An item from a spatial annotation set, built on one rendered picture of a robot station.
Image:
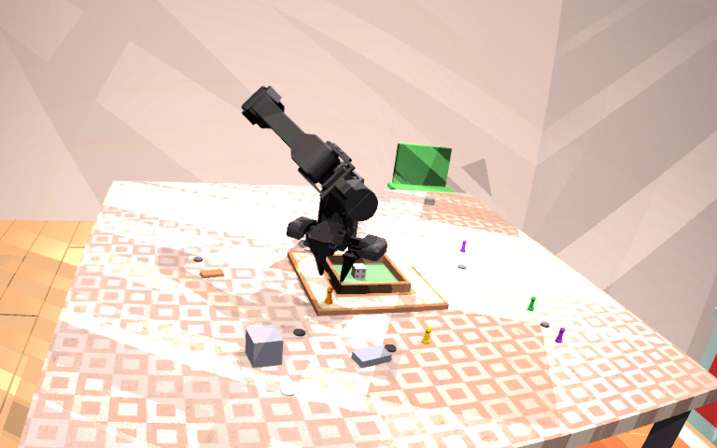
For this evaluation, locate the tan flat square frame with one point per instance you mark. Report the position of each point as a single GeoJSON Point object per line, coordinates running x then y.
{"type": "Point", "coordinates": [365, 310]}

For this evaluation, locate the white rectangular block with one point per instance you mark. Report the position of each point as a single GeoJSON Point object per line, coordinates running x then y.
{"type": "Point", "coordinates": [371, 356]}

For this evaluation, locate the yellow game pawn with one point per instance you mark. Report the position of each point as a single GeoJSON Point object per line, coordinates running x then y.
{"type": "Point", "coordinates": [426, 340]}

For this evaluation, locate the white die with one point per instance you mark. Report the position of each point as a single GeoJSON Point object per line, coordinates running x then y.
{"type": "Point", "coordinates": [358, 271]}

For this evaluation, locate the orange flat bar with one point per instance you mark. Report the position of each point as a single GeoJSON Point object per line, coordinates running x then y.
{"type": "Point", "coordinates": [212, 273]}

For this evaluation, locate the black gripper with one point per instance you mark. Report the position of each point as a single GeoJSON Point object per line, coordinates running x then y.
{"type": "Point", "coordinates": [370, 247]}

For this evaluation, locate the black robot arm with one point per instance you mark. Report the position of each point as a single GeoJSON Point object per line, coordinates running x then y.
{"type": "Point", "coordinates": [319, 163]}

